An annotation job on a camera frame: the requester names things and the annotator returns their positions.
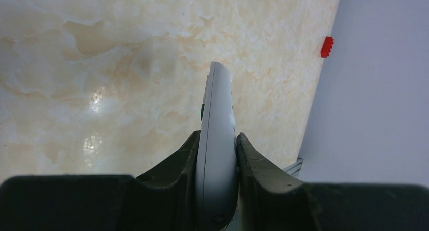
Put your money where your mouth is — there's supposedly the red lego brick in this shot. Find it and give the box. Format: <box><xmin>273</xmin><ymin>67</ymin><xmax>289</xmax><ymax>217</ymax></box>
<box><xmin>320</xmin><ymin>36</ymin><xmax>334</xmax><ymax>58</ymax></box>

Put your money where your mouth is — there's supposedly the white remote control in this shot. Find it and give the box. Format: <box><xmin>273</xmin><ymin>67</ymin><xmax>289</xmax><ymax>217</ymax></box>
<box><xmin>195</xmin><ymin>62</ymin><xmax>239</xmax><ymax>230</ymax></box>

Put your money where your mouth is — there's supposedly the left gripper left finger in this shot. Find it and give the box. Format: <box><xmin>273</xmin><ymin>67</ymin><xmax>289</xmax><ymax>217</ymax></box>
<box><xmin>1</xmin><ymin>131</ymin><xmax>200</xmax><ymax>230</ymax></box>

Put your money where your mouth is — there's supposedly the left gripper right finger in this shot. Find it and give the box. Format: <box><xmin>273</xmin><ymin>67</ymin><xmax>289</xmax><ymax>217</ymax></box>
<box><xmin>237</xmin><ymin>133</ymin><xmax>428</xmax><ymax>230</ymax></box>

